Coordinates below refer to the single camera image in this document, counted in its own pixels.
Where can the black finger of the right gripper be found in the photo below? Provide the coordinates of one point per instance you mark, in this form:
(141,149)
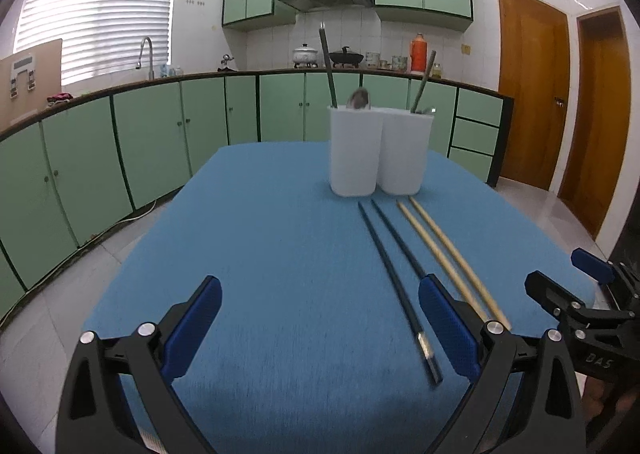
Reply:
(554,299)

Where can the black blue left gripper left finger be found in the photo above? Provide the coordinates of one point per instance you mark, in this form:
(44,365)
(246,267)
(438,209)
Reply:
(94,414)

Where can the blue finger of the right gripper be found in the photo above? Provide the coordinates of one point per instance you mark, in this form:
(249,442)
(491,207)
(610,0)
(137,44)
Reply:
(592,258)

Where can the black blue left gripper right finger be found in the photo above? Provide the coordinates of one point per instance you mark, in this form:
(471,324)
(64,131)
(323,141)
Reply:
(546,414)

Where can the bamboo chopstick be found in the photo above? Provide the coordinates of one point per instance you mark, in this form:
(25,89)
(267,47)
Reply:
(444,262)
(479,286)

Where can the black chopstick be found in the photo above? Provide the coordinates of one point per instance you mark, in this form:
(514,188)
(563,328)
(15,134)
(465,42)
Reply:
(428,356)
(414,263)

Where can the grey chopstick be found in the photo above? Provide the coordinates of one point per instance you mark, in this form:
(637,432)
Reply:
(327,63)
(426,76)

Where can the large silver spoon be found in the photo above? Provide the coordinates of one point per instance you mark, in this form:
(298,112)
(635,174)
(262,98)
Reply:
(359,100)

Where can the green lower kitchen cabinets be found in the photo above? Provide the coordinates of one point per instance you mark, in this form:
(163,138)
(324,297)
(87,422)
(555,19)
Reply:
(70,175)

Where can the brown wooden door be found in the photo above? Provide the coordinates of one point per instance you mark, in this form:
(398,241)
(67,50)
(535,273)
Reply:
(602,118)
(535,73)

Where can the blue table cloth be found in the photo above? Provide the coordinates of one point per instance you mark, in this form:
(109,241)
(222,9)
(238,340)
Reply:
(310,351)

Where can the white plastic utensil holder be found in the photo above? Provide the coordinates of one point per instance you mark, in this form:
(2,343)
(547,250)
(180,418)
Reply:
(374,148)

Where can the glass jar on counter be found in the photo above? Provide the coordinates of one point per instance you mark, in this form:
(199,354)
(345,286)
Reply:
(437,71)

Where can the orange thermos flask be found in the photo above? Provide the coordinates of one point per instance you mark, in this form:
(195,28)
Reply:
(418,54)

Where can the red cloth on counter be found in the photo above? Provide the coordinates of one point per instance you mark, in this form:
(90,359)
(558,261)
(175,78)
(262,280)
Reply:
(62,97)

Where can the black wok pan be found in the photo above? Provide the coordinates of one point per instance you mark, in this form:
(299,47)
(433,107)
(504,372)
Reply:
(345,58)

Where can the cardboard box with labels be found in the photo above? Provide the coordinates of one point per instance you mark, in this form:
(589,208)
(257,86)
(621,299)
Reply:
(28,79)

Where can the small kettle on counter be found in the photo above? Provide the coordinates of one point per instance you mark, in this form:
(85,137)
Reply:
(225,64)

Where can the white window blind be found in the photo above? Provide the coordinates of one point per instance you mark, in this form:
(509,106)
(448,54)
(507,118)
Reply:
(99,36)

